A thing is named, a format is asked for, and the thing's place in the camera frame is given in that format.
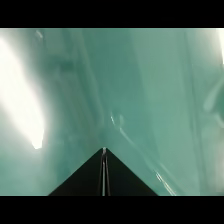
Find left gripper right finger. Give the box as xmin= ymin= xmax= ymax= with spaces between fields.
xmin=104 ymin=147 xmax=160 ymax=197

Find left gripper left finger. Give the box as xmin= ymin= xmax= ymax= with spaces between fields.
xmin=47 ymin=147 xmax=105 ymax=197

